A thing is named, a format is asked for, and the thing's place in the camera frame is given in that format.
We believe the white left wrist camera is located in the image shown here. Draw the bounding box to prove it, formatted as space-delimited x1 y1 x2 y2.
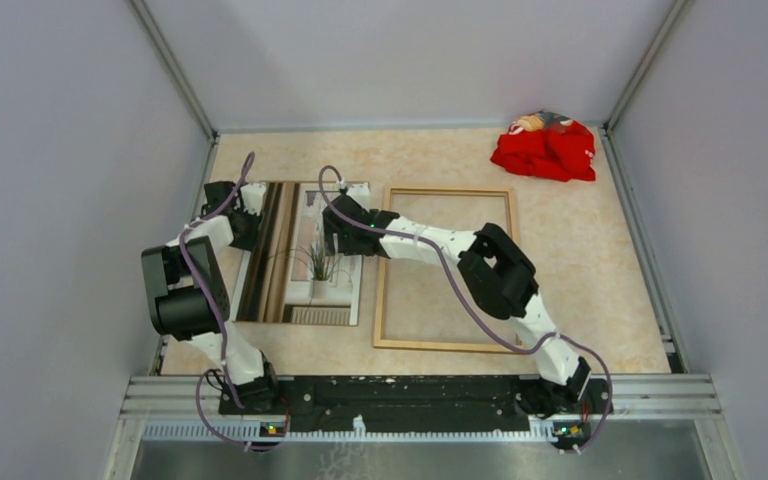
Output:
238 182 268 216

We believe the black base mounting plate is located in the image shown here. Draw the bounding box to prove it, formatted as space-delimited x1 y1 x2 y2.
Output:
218 375 613 433

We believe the red crumpled cloth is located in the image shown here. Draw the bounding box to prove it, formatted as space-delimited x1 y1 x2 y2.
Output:
490 110 596 182

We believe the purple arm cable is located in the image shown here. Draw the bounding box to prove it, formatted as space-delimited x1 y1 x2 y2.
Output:
178 152 291 453
318 165 615 454

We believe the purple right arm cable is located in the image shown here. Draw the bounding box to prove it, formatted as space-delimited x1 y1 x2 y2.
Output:
318 165 615 454

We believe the aluminium front rail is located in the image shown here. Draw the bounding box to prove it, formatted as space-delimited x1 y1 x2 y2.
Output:
119 374 722 420

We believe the wooden picture frame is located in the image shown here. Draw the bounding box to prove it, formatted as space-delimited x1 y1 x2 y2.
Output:
373 186 519 353

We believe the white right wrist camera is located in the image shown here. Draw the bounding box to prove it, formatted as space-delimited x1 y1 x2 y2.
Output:
341 182 370 209

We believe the controller board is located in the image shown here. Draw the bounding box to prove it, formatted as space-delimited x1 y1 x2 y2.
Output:
553 423 591 442
259 422 286 438

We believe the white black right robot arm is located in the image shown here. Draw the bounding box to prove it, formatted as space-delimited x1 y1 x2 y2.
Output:
322 190 610 418

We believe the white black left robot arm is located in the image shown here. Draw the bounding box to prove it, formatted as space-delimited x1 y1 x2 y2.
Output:
141 181 281 415

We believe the printed plant window photo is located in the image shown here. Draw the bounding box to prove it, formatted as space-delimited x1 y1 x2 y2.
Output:
231 181 363 327

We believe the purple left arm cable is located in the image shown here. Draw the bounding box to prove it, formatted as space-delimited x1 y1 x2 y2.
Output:
178 152 291 453

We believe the left controller board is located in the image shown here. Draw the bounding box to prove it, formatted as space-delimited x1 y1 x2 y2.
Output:
259 422 286 438

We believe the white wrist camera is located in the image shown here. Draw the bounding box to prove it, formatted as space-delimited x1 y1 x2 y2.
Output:
238 182 268 216
341 182 370 209

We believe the white toothed cable duct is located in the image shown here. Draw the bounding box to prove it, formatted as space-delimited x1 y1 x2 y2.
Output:
142 417 557 444

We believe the right controller board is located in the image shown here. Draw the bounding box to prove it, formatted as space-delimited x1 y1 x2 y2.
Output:
553 423 591 442

